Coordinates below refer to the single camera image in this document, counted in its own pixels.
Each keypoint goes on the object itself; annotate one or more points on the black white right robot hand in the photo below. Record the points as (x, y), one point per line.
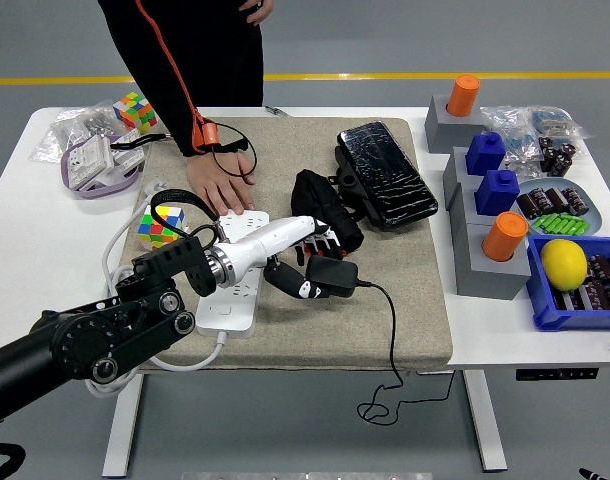
(591, 475)

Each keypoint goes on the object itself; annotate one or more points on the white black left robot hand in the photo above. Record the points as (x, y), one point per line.
(270, 237)

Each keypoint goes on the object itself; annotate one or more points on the person's right hand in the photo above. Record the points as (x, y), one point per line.
(220, 182)

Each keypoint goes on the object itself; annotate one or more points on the person's left hand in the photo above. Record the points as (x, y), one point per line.
(260, 10)

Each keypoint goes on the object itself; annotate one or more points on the black power adapter plug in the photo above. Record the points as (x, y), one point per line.
(335, 272)

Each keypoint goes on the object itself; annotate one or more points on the white power strip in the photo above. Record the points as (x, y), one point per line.
(225, 315)

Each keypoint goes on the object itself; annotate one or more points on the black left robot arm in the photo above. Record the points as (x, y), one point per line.
(85, 345)

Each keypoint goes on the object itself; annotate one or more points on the orange black wrist tether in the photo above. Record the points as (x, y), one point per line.
(210, 135)

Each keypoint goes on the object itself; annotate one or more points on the black folded cloth red lining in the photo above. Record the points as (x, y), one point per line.
(315, 200)

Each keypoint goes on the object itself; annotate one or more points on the person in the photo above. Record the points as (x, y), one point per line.
(210, 50)

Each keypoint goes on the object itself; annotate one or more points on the colourful puzzle cube white faces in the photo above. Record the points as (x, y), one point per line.
(157, 227)

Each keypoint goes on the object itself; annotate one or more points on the small silver pen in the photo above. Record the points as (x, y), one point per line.
(277, 111)

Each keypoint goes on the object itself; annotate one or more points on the grey-brown fabric mat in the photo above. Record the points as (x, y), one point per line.
(310, 330)

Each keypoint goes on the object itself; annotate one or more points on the black table control panel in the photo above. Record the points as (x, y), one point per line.
(557, 374)

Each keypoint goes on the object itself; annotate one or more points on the large colourful puzzle cube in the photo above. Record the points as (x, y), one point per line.
(135, 112)

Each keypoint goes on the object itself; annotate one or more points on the white table leg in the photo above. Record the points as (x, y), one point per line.
(122, 425)
(485, 425)

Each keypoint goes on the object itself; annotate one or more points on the black wrapped flat case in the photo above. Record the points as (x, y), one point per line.
(385, 170)

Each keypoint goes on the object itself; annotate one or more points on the clear plastic bags of parts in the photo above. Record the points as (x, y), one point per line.
(70, 130)

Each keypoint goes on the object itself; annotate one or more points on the blue plastic bin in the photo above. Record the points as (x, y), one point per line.
(545, 305)

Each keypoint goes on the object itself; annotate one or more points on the dark capacitors pile in bin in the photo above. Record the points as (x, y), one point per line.
(597, 290)

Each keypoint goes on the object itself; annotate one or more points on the yellow lemon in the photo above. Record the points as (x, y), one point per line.
(564, 265)

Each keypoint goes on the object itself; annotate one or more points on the orange cylinder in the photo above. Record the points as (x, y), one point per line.
(505, 237)
(463, 95)

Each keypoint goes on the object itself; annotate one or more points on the blue square peg block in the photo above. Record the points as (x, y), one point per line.
(496, 194)
(485, 155)

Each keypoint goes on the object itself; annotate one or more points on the green batteries pile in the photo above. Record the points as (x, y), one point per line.
(560, 224)

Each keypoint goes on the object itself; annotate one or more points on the light blue plate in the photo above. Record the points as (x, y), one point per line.
(592, 220)

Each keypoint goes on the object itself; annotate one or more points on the dark brown capacitor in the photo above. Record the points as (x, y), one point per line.
(576, 201)
(531, 204)
(556, 200)

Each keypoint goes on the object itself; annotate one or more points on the clear bag blue parts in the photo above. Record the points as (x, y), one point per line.
(555, 122)
(515, 135)

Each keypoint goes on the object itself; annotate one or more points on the black capacitors cluster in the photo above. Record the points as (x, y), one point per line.
(557, 157)

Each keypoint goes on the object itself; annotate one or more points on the white wall socket panel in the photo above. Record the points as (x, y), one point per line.
(90, 162)
(130, 152)

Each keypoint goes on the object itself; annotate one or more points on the black plastic bracket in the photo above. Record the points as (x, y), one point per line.
(349, 182)

